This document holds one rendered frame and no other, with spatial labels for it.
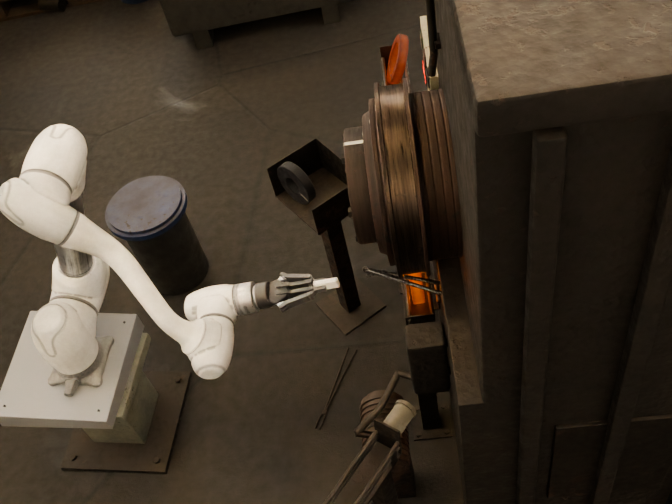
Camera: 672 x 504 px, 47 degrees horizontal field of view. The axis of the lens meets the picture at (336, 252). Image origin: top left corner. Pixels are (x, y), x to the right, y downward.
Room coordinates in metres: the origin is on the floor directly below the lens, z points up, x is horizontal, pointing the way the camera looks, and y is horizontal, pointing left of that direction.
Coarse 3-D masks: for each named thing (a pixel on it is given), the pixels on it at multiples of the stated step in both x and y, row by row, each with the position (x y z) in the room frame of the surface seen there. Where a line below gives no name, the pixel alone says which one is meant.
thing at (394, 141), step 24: (384, 96) 1.34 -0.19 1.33; (384, 120) 1.26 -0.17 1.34; (384, 144) 1.20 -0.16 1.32; (408, 144) 1.19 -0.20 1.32; (384, 168) 1.15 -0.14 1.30; (408, 168) 1.14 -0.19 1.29; (408, 192) 1.11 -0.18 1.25; (408, 216) 1.08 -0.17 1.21; (408, 240) 1.07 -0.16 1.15; (408, 264) 1.07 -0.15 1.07
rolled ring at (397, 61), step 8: (400, 40) 2.34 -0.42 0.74; (408, 40) 2.34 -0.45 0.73; (392, 48) 2.42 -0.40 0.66; (400, 48) 2.31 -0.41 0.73; (408, 48) 2.31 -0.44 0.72; (392, 56) 2.41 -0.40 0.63; (400, 56) 2.29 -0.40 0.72; (392, 64) 2.39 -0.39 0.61; (400, 64) 2.27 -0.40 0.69; (392, 72) 2.35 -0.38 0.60; (400, 72) 2.26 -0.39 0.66; (392, 80) 2.28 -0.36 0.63
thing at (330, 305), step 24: (312, 144) 1.96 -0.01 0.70; (312, 168) 1.95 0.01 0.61; (336, 168) 1.87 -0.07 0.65; (336, 192) 1.81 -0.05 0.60; (312, 216) 1.73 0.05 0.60; (336, 216) 1.68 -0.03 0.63; (336, 240) 1.75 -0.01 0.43; (336, 264) 1.75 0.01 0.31; (336, 288) 1.79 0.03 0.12; (360, 288) 1.85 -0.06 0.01; (336, 312) 1.76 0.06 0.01; (360, 312) 1.73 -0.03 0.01
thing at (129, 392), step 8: (144, 336) 1.62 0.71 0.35; (144, 344) 1.59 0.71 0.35; (136, 352) 1.56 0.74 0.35; (144, 352) 1.57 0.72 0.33; (136, 360) 1.53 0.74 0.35; (144, 360) 1.55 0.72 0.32; (136, 368) 1.50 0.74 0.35; (136, 376) 1.47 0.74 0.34; (128, 384) 1.44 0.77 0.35; (136, 384) 1.45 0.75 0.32; (128, 392) 1.41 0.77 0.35; (128, 400) 1.39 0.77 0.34; (120, 408) 1.36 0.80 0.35; (128, 408) 1.37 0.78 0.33; (120, 416) 1.33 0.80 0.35
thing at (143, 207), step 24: (120, 192) 2.27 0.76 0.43; (144, 192) 2.24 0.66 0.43; (168, 192) 2.21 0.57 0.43; (120, 216) 2.14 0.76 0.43; (144, 216) 2.11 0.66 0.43; (168, 216) 2.08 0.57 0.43; (144, 240) 2.06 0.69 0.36; (168, 240) 2.07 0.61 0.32; (192, 240) 2.14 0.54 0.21; (144, 264) 2.09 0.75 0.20; (168, 264) 2.06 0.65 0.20; (192, 264) 2.09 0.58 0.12; (168, 288) 2.06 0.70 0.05; (192, 288) 2.07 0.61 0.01
